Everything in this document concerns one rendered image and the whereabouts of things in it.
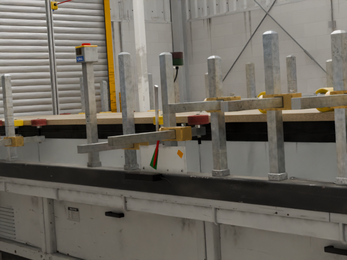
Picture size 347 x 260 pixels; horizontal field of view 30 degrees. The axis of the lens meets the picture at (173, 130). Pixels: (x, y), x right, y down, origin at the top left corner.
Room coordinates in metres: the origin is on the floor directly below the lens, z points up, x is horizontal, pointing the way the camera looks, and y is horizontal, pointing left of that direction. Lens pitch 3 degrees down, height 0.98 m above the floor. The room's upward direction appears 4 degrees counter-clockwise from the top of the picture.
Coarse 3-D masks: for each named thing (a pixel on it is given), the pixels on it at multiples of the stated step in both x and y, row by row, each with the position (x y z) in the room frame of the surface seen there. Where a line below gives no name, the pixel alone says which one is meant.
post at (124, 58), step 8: (120, 56) 2.58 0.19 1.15; (128, 56) 2.59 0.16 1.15; (120, 64) 2.58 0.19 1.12; (128, 64) 2.58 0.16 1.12; (120, 72) 2.59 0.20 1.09; (128, 72) 2.58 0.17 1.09; (120, 80) 2.59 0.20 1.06; (128, 80) 2.58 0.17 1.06; (120, 88) 2.59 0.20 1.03; (128, 88) 2.58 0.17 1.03; (128, 96) 2.58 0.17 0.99; (128, 104) 2.57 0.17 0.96; (128, 112) 2.57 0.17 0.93; (128, 120) 2.57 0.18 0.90; (128, 128) 2.57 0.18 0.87; (128, 152) 2.57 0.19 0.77; (128, 160) 2.58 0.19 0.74; (136, 160) 2.59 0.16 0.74
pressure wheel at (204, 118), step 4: (188, 116) 2.43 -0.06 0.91; (192, 116) 2.42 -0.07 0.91; (196, 116) 2.41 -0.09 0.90; (200, 116) 2.41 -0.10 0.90; (204, 116) 2.42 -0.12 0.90; (208, 116) 2.44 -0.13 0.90; (188, 120) 2.43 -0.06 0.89; (192, 120) 2.42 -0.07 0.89; (196, 120) 2.41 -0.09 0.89; (200, 120) 2.41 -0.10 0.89; (204, 120) 2.42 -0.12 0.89; (208, 120) 2.43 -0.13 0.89; (188, 124) 2.44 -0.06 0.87; (192, 124) 2.42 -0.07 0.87; (196, 124) 2.41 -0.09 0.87; (200, 124) 2.44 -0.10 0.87; (200, 140) 2.44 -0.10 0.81
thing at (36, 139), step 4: (36, 136) 3.38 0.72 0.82; (40, 136) 3.39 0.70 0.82; (44, 136) 3.41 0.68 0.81; (0, 140) 3.24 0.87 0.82; (4, 140) 3.26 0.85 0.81; (8, 140) 3.27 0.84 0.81; (24, 140) 3.33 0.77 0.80; (28, 140) 3.35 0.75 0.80; (32, 140) 3.36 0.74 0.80; (36, 140) 3.38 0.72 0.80; (40, 140) 3.39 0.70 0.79; (44, 140) 3.41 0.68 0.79; (0, 144) 3.24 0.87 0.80; (4, 144) 3.26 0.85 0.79; (8, 144) 3.27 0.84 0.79
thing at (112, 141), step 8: (192, 128) 2.41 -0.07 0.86; (200, 128) 2.43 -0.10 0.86; (112, 136) 2.19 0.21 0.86; (120, 136) 2.18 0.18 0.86; (128, 136) 2.21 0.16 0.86; (136, 136) 2.23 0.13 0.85; (144, 136) 2.25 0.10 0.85; (152, 136) 2.28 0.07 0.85; (160, 136) 2.30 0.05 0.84; (168, 136) 2.33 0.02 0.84; (200, 136) 2.44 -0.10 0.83; (112, 144) 2.17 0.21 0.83; (120, 144) 2.18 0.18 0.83
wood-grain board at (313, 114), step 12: (312, 108) 2.57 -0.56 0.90; (24, 120) 3.60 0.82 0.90; (48, 120) 3.41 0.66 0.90; (60, 120) 3.32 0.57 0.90; (72, 120) 3.24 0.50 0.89; (84, 120) 3.16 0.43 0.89; (108, 120) 3.01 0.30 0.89; (120, 120) 2.94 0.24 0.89; (144, 120) 2.82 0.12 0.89; (180, 120) 2.64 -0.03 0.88; (228, 120) 2.44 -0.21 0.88; (240, 120) 2.40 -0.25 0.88; (252, 120) 2.35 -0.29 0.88; (264, 120) 2.31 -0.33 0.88; (288, 120) 2.23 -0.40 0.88; (300, 120) 2.19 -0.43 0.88; (312, 120) 2.15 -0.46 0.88; (324, 120) 2.12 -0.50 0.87
